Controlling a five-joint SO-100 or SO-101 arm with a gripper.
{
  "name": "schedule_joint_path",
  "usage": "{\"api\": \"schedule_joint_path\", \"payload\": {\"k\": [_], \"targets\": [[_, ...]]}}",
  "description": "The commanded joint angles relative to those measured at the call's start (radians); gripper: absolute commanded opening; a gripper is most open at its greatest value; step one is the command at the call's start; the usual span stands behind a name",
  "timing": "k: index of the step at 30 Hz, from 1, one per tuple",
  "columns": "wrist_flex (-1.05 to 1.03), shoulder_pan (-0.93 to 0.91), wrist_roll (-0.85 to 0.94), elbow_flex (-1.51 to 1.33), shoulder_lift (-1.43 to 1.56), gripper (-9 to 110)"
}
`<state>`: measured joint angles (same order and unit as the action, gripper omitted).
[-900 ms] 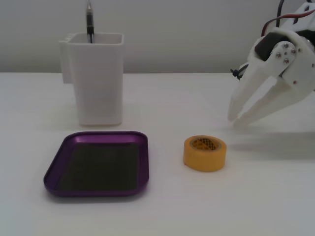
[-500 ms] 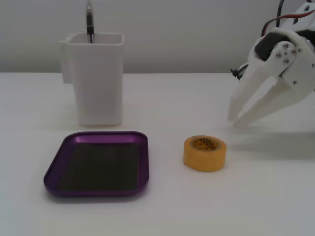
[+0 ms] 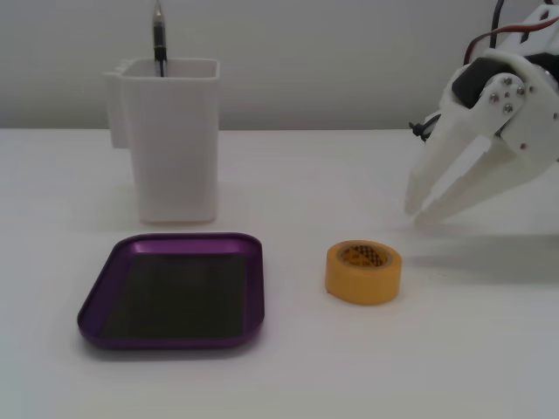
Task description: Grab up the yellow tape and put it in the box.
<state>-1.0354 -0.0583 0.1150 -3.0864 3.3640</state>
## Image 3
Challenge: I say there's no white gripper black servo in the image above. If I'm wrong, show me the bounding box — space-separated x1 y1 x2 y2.
404 43 559 226

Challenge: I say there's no yellow masking tape roll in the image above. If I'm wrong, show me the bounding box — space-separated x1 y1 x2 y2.
325 239 402 306

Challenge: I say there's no white plastic pen holder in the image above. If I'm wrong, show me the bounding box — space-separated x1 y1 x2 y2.
103 58 221 226

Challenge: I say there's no purple metal tray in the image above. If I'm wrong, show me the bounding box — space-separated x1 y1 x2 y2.
77 232 266 352

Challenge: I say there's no black ballpoint pen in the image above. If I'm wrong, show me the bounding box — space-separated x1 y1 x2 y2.
151 0 169 79

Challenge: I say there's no red servo cable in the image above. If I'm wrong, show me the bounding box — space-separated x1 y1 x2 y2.
463 21 559 66

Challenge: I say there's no dark servo cable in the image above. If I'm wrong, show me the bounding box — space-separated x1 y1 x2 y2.
489 0 510 47

